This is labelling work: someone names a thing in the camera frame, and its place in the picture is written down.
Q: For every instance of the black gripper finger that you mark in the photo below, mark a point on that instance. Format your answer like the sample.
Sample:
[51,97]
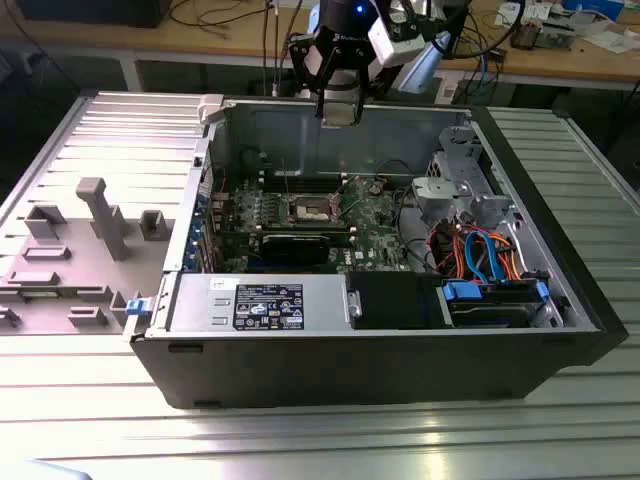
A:
[305,60]
[362,75]

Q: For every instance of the silver CPU plate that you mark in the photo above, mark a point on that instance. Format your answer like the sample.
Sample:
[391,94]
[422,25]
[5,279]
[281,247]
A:
[341,117]

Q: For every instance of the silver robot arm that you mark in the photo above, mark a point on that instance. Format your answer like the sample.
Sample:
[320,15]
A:
[430,65]

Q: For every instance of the black RAM slot bank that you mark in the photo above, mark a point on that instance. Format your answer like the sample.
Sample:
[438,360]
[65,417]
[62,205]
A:
[305,229]
[300,182]

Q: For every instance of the CPU socket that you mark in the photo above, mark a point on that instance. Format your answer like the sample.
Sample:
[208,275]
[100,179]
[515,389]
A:
[312,204]

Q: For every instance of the blue expansion slot clip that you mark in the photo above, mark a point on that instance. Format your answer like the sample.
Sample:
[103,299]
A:
[201,202]
[189,257]
[196,234]

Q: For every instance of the tall black desktop box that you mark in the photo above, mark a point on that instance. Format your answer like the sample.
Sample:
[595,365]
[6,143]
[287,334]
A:
[459,35]

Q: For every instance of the beige case clip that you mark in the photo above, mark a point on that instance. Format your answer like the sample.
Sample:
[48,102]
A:
[210,107]

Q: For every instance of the round coin battery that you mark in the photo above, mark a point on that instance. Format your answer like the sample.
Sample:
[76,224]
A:
[376,188]

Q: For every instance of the small black adapter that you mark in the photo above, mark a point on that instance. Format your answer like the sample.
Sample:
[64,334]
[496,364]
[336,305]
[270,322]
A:
[497,53]

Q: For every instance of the green motherboard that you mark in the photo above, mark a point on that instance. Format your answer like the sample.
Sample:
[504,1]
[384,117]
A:
[375,225]

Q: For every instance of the wooden desk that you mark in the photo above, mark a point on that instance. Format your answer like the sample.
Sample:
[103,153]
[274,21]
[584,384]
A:
[150,37]

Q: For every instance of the white paper cards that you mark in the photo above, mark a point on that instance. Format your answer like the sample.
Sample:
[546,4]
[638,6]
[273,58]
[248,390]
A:
[510,12]

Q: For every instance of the copper wound transformer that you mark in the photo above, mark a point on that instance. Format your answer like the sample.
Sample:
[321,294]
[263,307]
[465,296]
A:
[524,36]

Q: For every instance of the silver metal drive cage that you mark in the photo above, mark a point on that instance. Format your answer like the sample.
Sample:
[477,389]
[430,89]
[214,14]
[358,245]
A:
[487,205]

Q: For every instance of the black graphics card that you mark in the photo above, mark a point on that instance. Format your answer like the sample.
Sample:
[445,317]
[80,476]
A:
[295,247]

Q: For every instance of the grey electronic device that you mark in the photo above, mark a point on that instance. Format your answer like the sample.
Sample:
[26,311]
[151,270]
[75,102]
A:
[557,35]

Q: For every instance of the large black box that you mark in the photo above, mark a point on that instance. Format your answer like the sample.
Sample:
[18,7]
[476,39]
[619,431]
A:
[90,12]

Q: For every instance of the black plastic shroud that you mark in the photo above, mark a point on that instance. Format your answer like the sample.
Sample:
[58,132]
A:
[395,300]

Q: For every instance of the white paper sheets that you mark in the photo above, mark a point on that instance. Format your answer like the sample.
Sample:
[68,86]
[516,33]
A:
[615,40]

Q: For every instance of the grey power supply unit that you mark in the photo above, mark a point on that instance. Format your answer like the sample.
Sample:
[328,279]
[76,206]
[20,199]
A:
[200,300]

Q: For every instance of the hard disk in blue carrier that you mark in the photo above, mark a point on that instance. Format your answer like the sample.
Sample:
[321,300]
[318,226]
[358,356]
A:
[490,315]

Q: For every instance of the black open PC case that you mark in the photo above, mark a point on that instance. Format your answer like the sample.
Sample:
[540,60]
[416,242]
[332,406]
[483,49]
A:
[350,370]

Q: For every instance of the blue case latch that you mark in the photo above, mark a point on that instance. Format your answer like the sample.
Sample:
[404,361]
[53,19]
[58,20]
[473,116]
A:
[136,307]

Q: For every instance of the grey parts rack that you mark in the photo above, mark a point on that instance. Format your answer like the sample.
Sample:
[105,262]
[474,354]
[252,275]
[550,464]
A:
[75,270]

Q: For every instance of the green RAM stick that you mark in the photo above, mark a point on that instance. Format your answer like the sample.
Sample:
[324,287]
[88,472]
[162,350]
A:
[42,295]

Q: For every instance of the pale blue rounded object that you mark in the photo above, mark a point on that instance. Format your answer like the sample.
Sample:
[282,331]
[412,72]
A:
[55,472]

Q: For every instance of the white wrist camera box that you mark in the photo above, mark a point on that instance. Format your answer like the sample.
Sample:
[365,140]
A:
[395,50]

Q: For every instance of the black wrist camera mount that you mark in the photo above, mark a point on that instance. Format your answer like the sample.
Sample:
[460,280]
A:
[402,25]

